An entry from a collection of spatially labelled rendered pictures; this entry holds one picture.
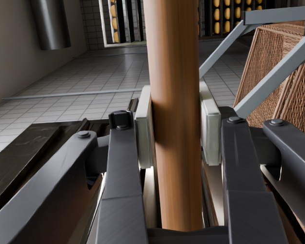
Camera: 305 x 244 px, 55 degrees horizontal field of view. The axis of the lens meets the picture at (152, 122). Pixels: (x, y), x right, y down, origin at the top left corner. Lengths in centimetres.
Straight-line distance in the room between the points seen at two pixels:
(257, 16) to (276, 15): 6
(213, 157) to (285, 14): 93
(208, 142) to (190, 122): 3
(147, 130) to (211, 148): 3
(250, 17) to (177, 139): 88
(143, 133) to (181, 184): 6
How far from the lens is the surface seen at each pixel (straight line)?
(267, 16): 105
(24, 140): 180
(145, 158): 16
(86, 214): 106
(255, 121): 157
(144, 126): 15
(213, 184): 118
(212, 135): 15
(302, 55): 59
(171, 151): 18
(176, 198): 20
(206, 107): 16
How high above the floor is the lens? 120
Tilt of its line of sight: 4 degrees up
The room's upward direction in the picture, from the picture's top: 93 degrees counter-clockwise
